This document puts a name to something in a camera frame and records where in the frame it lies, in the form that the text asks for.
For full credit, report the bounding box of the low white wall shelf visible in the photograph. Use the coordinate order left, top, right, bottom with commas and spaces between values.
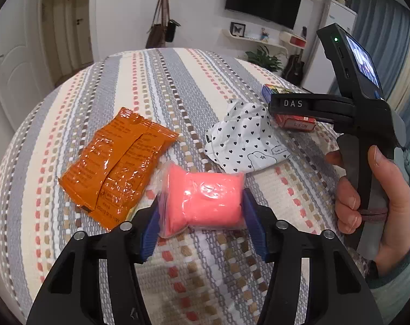
221, 29, 287, 50

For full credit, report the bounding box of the orange snack packet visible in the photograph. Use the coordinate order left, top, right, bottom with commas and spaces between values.
58, 106, 180, 232

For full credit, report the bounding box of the green potted plant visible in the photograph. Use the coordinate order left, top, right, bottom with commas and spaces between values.
246, 45, 283, 73

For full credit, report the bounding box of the pink soft packet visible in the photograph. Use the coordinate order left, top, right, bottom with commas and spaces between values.
158, 161, 246, 239

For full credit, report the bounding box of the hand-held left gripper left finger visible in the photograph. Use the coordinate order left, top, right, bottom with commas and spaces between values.
27, 196, 161, 325

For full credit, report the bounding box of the person's right hand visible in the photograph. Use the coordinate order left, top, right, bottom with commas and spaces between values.
326, 145, 410, 277

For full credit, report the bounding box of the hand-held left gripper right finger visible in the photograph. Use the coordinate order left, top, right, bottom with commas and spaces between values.
242, 188, 385, 325

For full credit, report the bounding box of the black acoustic guitar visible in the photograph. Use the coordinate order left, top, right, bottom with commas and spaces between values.
281, 27, 305, 78

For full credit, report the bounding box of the red white wall drawer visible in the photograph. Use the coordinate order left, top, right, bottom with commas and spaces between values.
279, 31, 308, 48

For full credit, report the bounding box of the white heart print mask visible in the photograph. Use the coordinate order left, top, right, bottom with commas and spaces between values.
204, 99, 292, 174

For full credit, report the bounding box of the white door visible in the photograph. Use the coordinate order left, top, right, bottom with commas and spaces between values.
0, 24, 53, 143

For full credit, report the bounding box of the black shoulder bag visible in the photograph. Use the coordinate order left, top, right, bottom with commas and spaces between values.
164, 0, 181, 43

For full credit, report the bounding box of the red playing card box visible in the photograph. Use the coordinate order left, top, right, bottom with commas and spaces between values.
262, 83, 318, 131

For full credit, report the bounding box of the white standing air conditioner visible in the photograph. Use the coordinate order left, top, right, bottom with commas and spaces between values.
301, 0, 358, 90

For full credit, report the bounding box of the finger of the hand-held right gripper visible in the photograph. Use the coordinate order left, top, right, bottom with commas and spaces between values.
268, 94, 356, 124

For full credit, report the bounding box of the person's right forearm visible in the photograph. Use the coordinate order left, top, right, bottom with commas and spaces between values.
366, 228, 410, 325

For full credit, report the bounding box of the blue beige curtain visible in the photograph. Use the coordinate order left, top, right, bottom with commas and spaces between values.
344, 0, 410, 116

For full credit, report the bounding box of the white doorway frame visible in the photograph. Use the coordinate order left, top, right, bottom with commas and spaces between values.
37, 0, 97, 87

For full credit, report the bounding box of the brown handbag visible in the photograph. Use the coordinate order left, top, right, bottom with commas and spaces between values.
146, 0, 168, 50

